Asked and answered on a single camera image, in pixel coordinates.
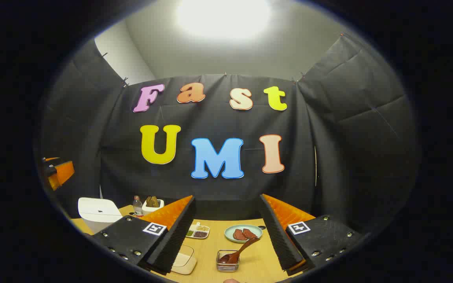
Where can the white divided bean dish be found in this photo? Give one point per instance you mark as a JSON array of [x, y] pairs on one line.
[[198, 232]]

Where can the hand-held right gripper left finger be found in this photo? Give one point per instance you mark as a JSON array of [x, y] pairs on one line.
[[175, 236]]

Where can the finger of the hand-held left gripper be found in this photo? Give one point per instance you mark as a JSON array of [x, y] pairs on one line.
[[63, 173]]

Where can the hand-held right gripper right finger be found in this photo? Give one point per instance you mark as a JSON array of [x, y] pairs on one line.
[[277, 236]]

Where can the brown wooden spoon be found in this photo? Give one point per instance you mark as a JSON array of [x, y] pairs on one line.
[[244, 247]]

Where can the pale green plate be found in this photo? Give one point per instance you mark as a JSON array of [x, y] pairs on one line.
[[230, 232]]

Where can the brown toast slice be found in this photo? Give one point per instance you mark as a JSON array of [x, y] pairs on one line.
[[156, 202], [149, 202]]

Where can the clear plastic water bottle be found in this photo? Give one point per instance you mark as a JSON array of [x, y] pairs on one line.
[[137, 208]]

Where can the red meat slice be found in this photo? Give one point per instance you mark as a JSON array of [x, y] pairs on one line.
[[250, 233], [239, 235]]

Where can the black backdrop cloth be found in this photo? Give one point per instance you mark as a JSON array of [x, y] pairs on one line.
[[218, 188]]

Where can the white rice cooker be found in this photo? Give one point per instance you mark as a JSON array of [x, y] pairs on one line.
[[98, 216]]

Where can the white toaster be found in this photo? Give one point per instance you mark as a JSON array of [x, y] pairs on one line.
[[150, 209]]

